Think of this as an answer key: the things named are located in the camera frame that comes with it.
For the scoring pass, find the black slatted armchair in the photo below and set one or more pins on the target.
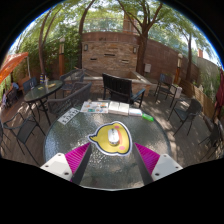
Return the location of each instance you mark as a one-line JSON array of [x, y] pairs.
[[116, 85]]

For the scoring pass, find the yellow chick-shaped mouse pad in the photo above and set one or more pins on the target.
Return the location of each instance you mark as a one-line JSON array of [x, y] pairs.
[[100, 140]]

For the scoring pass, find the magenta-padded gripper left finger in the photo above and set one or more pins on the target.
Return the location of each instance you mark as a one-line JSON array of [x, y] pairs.
[[58, 165]]

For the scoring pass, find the green wipes pack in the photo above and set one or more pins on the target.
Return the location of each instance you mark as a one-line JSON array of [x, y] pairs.
[[148, 117]]

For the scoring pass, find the grey wicker chair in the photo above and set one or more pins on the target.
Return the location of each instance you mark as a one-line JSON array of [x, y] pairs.
[[71, 76]]

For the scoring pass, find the forked tree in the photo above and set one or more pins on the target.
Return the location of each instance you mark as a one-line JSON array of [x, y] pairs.
[[142, 50]]

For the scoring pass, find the dark metal patio chair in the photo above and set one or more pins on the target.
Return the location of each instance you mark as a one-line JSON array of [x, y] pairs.
[[165, 79]]

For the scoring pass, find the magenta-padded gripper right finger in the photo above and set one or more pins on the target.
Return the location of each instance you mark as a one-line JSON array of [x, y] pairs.
[[165, 165]]

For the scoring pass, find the black round patio table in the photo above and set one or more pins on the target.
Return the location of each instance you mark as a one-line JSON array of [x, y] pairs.
[[43, 90]]

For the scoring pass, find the wall lantern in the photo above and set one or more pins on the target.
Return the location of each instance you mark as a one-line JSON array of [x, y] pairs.
[[86, 47], [135, 50]]

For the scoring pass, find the wooden lamp post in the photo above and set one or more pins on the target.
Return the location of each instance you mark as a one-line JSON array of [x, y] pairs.
[[61, 58], [178, 70]]

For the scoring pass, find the orange parasol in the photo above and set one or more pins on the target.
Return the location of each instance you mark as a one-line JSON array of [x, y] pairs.
[[11, 63]]

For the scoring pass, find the white wall box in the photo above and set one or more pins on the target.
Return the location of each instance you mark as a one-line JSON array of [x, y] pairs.
[[147, 68]]

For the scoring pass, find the dark mesh patio chair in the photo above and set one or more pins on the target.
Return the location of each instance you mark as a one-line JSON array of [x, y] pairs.
[[215, 133], [26, 131], [195, 106]]

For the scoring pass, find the white computer mouse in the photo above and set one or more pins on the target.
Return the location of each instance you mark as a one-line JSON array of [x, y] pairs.
[[113, 136]]

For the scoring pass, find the colourful printed leaflet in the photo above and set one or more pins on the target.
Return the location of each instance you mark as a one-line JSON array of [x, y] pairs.
[[94, 107]]

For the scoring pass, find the dark wicker chair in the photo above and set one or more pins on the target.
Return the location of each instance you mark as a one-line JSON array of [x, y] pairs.
[[71, 96]]

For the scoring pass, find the small white box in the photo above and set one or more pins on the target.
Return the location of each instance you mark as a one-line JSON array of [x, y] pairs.
[[135, 112]]

